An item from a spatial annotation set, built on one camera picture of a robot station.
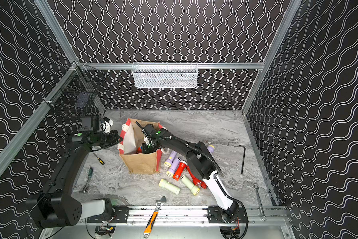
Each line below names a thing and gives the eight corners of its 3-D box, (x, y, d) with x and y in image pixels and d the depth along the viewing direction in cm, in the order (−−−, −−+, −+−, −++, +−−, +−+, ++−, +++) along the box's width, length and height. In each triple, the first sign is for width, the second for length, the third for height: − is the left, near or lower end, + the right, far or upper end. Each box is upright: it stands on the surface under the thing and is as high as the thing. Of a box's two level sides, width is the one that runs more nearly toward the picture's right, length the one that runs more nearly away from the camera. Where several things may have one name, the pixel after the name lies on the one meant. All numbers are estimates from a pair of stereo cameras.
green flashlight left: (158, 186, 86) (157, 184, 83) (161, 179, 88) (161, 177, 85) (178, 195, 82) (178, 193, 79) (181, 188, 85) (181, 186, 82)
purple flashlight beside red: (166, 175, 89) (166, 173, 87) (175, 158, 96) (175, 156, 94) (172, 177, 88) (171, 176, 86) (181, 160, 95) (181, 158, 93)
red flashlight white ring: (171, 177, 88) (171, 175, 85) (181, 161, 94) (181, 159, 92) (177, 181, 87) (177, 179, 84) (187, 164, 93) (187, 162, 90)
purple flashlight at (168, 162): (164, 165, 93) (163, 163, 91) (172, 152, 99) (172, 149, 96) (169, 168, 92) (169, 165, 89) (177, 154, 98) (177, 152, 95)
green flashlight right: (178, 180, 87) (178, 178, 85) (183, 176, 89) (183, 173, 86) (195, 196, 82) (195, 195, 79) (199, 191, 84) (200, 189, 81)
